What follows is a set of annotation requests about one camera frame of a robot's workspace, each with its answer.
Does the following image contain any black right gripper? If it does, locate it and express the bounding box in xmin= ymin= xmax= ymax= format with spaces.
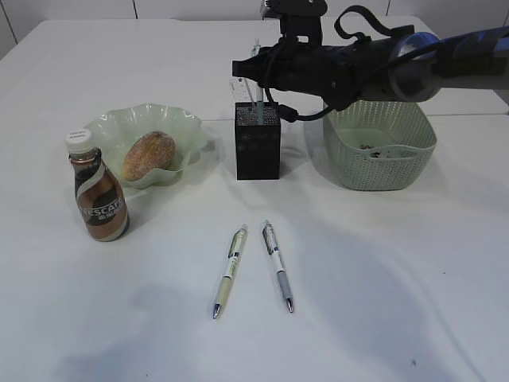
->
xmin=231 ymin=38 xmax=398 ymax=111

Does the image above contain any clear plastic ruler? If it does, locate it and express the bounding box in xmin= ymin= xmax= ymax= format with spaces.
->
xmin=230 ymin=77 xmax=255 ymax=104

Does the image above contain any blue grip pen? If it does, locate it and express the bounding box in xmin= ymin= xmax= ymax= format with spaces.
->
xmin=251 ymin=38 xmax=264 ymax=126

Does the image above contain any sugared bread roll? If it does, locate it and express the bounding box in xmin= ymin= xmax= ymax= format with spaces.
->
xmin=121 ymin=131 xmax=176 ymax=181

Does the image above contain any grey grip pen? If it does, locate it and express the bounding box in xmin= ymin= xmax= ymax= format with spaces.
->
xmin=262 ymin=220 xmax=294 ymax=313

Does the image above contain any brown Nescafe coffee bottle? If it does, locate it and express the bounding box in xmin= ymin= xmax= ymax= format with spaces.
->
xmin=65 ymin=129 xmax=130 ymax=242

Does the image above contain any blue grey right robot arm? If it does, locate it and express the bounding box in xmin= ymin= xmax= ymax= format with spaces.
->
xmin=232 ymin=27 xmax=508 ymax=111

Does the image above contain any black mesh pen holder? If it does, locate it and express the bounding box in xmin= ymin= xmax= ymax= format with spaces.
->
xmin=235 ymin=102 xmax=282 ymax=181

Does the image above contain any green woven plastic basket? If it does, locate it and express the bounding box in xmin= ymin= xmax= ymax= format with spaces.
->
xmin=323 ymin=101 xmax=437 ymax=191

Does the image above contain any green wavy glass plate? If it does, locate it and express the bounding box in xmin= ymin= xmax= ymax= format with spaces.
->
xmin=86 ymin=103 xmax=207 ymax=189

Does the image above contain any cream grip pen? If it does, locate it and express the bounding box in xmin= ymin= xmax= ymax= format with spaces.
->
xmin=212 ymin=224 xmax=248 ymax=319

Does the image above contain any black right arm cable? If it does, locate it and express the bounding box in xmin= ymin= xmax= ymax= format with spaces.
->
xmin=262 ymin=4 xmax=438 ymax=123

